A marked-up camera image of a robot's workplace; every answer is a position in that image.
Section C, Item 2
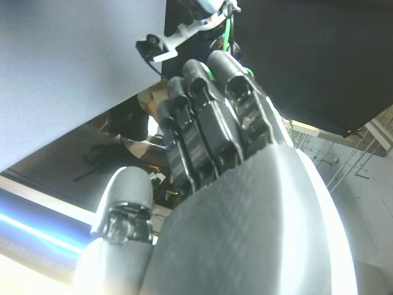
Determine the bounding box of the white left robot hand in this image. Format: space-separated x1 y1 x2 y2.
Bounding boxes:
73 50 359 295

